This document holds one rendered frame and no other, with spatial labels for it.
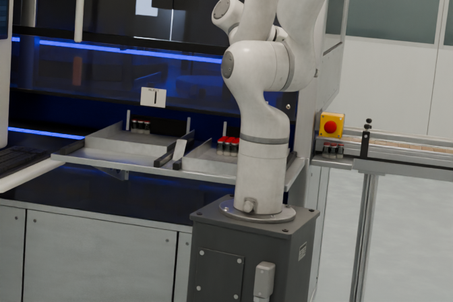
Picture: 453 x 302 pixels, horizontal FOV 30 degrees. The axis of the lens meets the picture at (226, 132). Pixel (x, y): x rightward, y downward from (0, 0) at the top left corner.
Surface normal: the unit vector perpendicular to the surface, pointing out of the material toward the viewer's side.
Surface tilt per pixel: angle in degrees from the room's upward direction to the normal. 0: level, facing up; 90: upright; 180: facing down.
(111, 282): 90
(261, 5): 81
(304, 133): 90
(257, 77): 92
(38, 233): 90
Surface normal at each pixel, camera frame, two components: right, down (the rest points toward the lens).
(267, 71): 0.44, 0.23
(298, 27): -0.02, 0.73
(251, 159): -0.51, 0.11
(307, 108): -0.21, 0.15
